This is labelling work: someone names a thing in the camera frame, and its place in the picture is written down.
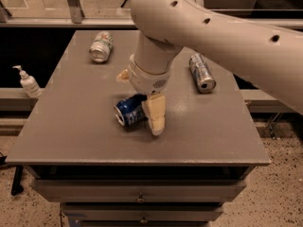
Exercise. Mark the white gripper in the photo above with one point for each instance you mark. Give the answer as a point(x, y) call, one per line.
point(148, 79)

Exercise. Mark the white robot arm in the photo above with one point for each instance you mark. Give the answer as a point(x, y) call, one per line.
point(269, 57)

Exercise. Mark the blue pepsi can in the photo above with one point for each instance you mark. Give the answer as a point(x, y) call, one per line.
point(129, 110)

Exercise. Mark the grey drawer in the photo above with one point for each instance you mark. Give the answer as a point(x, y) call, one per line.
point(138, 191)
point(142, 212)

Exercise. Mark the lower grey drawer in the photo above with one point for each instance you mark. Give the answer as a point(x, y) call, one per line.
point(142, 212)

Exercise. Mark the upper grey drawer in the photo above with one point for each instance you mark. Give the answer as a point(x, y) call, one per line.
point(138, 191)

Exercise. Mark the grey drawer cabinet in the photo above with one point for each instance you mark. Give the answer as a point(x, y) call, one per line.
point(72, 133)

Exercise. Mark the black metal leg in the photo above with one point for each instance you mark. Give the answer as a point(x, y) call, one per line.
point(16, 184)

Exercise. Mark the white pump dispenser bottle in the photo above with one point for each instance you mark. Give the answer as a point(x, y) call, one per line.
point(29, 83)

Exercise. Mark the silver blue soda can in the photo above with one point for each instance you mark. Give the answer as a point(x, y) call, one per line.
point(201, 74)

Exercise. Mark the left metal frame post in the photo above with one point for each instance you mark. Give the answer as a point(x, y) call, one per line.
point(76, 12)

